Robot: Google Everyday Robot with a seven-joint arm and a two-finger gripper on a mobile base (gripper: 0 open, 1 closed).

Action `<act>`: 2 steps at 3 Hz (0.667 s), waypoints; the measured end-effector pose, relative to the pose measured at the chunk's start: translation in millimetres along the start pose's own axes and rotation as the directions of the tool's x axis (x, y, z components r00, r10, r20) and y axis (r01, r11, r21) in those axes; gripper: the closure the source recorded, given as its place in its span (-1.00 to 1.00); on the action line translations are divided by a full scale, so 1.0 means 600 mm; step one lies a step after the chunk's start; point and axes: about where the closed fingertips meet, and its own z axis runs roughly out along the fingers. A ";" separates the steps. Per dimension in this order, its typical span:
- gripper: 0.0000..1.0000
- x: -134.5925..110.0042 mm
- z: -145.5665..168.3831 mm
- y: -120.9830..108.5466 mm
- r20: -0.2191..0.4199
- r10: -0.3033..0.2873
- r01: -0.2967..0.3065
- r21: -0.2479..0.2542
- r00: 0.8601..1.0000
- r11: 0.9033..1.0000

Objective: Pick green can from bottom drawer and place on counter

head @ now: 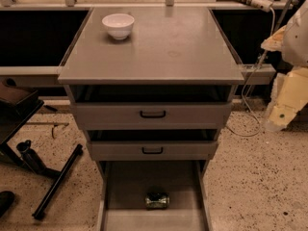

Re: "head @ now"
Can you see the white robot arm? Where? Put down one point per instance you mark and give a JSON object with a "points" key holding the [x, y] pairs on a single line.
{"points": [[290, 91]]}

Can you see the grey drawer cabinet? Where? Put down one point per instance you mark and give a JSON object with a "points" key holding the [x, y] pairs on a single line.
{"points": [[169, 46]]}

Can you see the top grey drawer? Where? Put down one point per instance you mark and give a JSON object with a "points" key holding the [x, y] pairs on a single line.
{"points": [[115, 107]]}

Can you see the grey drawer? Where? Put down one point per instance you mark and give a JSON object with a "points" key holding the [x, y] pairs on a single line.
{"points": [[115, 107], [152, 145], [126, 184]]}

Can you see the middle grey drawer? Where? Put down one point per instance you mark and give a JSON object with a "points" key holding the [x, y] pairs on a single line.
{"points": [[152, 145]]}

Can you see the bottom grey drawer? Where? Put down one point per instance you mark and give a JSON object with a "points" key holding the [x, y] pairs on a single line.
{"points": [[126, 184]]}

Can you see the white ceramic bowl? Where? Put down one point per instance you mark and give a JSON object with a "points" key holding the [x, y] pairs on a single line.
{"points": [[118, 25]]}

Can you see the black table stand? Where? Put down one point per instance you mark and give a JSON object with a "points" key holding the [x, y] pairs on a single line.
{"points": [[17, 106]]}

